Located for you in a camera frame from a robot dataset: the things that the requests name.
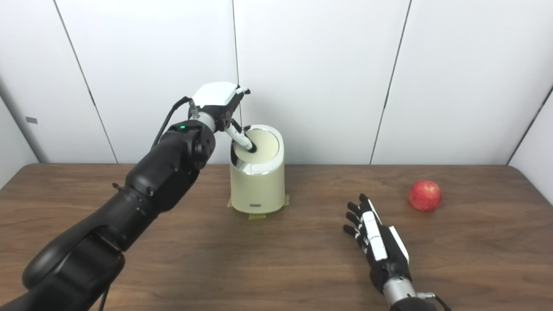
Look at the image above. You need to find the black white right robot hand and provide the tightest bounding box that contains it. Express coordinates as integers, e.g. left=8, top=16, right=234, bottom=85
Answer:
left=343, top=193, right=411, bottom=294

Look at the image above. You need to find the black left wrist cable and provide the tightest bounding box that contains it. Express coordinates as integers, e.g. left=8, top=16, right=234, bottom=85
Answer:
left=151, top=96, right=193, bottom=149

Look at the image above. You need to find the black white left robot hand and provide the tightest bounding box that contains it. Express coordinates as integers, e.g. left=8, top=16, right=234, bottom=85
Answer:
left=189, top=82, right=257, bottom=153

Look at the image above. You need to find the red apple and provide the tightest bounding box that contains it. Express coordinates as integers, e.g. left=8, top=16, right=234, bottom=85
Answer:
left=408, top=180, right=442, bottom=212

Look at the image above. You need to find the round cream bin lid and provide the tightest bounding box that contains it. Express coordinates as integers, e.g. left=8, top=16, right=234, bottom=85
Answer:
left=234, top=130, right=280, bottom=165

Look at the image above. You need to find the cream lidded trash can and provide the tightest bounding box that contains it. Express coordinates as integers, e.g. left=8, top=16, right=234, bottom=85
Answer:
left=229, top=124, right=286, bottom=214

